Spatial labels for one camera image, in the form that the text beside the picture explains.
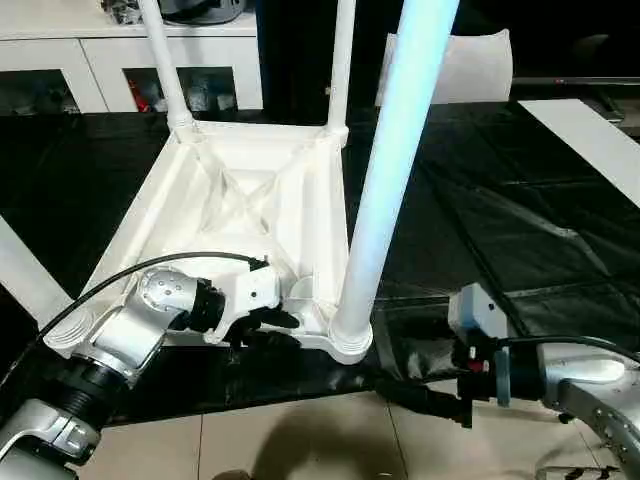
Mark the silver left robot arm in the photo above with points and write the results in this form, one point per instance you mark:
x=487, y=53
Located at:
x=130, y=330

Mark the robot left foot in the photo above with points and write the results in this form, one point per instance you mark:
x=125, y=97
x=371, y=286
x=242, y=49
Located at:
x=232, y=475

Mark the grey black helmet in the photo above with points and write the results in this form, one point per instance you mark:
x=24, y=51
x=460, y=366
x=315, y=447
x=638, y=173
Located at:
x=200, y=10

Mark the white cabinet with glass doors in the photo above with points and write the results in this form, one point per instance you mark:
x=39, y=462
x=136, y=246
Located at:
x=100, y=75

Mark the black padded work mat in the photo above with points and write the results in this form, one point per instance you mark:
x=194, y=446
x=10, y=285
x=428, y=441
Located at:
x=500, y=200

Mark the small white jar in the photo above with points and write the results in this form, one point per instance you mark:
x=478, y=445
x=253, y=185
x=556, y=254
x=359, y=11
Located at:
x=225, y=101

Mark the red bottle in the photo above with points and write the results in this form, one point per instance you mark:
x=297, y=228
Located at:
x=141, y=95

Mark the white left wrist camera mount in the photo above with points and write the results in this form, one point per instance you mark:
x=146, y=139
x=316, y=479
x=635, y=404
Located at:
x=255, y=290

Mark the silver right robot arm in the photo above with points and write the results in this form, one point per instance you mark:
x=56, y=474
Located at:
x=575, y=370

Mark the white flat board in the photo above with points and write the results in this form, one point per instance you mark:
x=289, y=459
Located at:
x=585, y=140

